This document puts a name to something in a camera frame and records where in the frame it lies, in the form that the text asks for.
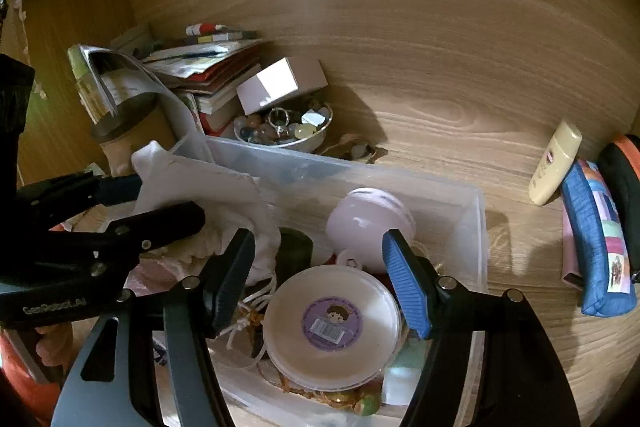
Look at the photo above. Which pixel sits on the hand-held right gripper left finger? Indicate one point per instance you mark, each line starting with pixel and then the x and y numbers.
pixel 235 277

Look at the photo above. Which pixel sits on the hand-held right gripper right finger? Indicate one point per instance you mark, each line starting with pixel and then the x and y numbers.
pixel 405 287

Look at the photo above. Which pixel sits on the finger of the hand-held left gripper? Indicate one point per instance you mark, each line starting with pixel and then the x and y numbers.
pixel 120 189
pixel 170 219

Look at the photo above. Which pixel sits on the dark green jar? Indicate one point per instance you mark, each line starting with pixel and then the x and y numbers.
pixel 295 249

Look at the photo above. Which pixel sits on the cream plastic cup purple label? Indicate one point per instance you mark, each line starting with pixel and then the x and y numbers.
pixel 330 302

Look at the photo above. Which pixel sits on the pink round container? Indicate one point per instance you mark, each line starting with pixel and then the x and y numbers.
pixel 365 217

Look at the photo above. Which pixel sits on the light teal tube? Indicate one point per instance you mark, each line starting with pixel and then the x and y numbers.
pixel 405 382

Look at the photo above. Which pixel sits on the clear plastic storage box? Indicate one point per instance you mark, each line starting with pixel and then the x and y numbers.
pixel 310 177

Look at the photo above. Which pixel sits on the gold foil wrapper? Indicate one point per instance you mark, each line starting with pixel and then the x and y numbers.
pixel 345 399

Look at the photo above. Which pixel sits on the brown cardboard cylinder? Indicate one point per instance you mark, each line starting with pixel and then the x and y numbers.
pixel 135 132

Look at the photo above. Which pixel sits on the orange cloth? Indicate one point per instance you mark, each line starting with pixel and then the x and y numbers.
pixel 20 382

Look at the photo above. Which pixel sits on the clear plastic lid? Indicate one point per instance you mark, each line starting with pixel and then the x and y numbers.
pixel 170 107

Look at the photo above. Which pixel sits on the white paper slip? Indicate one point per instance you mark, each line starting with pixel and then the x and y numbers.
pixel 122 89

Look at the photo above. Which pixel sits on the green bottle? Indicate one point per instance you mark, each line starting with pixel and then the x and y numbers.
pixel 85 82

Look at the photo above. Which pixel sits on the wooden desk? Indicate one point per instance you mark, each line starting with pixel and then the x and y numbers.
pixel 520 257

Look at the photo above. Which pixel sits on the bowl of beads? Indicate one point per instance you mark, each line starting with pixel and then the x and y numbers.
pixel 280 132

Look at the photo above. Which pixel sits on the stack of books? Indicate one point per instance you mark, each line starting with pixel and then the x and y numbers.
pixel 215 72

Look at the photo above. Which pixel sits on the pink wallet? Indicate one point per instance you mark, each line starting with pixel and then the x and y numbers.
pixel 571 252

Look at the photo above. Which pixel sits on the small white box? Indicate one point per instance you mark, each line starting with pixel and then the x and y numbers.
pixel 280 84

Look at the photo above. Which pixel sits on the red white marker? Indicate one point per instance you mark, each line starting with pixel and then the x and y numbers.
pixel 205 29

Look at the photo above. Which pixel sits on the cream lotion bottle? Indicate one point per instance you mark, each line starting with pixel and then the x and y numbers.
pixel 552 167

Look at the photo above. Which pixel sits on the blue patchwork pencil pouch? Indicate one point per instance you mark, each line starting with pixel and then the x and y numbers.
pixel 595 247

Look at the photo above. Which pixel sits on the black orange zip case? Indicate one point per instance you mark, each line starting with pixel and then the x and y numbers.
pixel 622 187

